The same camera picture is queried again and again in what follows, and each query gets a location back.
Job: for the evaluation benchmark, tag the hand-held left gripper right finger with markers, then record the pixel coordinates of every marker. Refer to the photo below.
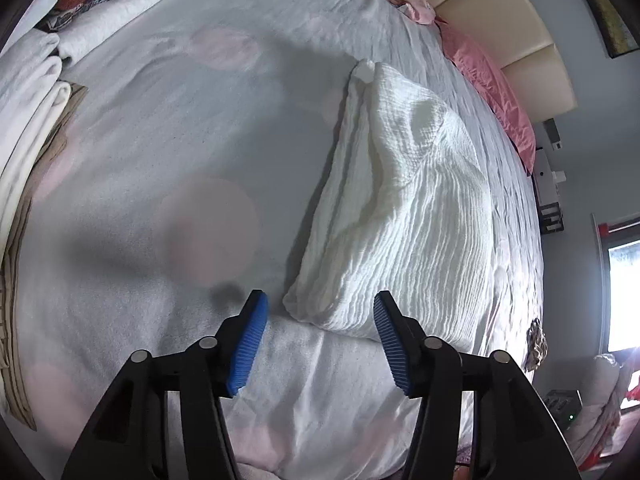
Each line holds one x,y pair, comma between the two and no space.
392,345

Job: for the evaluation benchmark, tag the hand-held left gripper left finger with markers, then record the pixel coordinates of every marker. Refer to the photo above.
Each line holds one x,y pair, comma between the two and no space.
247,345

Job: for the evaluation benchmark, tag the white crinkled garment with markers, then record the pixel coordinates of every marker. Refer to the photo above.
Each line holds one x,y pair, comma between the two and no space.
415,200

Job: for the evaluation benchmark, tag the beige crumpled garment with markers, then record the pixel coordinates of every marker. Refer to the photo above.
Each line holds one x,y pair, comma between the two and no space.
536,345

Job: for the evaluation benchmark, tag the black electronic box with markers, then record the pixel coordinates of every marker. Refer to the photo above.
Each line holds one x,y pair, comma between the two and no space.
562,402

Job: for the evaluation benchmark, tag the black and white nightstand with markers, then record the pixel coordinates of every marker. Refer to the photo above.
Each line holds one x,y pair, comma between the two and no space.
547,190

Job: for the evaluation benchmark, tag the grey pink-dotted blanket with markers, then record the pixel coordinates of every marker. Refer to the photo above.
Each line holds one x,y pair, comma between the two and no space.
175,135

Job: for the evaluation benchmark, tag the beige folded garment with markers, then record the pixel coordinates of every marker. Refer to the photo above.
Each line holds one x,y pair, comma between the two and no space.
15,335

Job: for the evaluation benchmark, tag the white cup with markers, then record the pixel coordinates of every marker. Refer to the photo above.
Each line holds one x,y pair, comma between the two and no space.
559,176

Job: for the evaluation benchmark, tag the window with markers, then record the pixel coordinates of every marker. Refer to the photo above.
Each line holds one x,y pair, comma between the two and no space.
625,295

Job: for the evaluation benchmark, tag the cream folded garment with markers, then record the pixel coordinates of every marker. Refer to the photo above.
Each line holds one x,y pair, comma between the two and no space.
30,145

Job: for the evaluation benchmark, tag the white folded towel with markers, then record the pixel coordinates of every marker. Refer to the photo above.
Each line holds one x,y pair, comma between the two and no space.
25,75

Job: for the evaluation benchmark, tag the white folded cloth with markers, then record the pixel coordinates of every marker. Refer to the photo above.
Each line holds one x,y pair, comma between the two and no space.
125,15

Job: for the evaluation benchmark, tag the beige padded headboard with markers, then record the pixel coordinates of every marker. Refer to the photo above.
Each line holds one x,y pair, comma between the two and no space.
500,0

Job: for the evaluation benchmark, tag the grey wall switch panel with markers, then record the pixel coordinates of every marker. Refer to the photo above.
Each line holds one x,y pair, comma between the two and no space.
551,131

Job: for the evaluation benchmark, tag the dark wall picture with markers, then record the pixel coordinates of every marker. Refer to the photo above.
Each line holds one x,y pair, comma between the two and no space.
610,15

